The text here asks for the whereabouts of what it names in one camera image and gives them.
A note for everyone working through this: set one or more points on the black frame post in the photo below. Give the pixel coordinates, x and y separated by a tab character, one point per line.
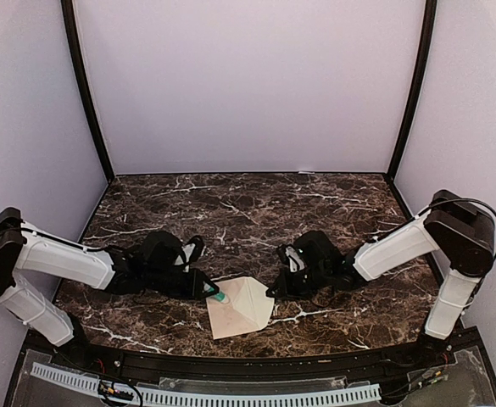
422	54
82	82

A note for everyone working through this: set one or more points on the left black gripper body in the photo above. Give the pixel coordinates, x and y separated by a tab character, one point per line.
188	291

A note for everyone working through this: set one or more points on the white slotted cable duct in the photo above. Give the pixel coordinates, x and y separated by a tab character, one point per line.
183	392

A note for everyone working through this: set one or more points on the beige paper envelope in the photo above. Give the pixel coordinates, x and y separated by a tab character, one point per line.
249	309

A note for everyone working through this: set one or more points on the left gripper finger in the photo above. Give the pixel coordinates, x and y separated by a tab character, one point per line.
209	293
206	283

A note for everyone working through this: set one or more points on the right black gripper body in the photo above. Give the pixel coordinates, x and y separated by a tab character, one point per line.
300	287

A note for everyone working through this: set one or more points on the black curved front rail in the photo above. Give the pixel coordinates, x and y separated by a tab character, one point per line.
388	364

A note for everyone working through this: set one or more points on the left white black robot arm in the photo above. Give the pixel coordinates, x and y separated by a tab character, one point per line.
161	262

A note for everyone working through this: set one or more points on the left black frame post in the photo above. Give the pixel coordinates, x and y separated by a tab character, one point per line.
82	82

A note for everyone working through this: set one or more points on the small circuit board with wires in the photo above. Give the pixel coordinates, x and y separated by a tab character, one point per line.
109	393

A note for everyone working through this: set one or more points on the right black frame post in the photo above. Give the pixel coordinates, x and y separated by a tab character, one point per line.
422	54

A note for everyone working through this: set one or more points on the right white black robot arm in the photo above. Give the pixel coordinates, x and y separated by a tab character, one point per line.
462	229

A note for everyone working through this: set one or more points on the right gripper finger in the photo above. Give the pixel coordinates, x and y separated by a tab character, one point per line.
278	285
275	292

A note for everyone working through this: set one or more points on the white green glue stick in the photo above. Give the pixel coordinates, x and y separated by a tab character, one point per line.
224	299

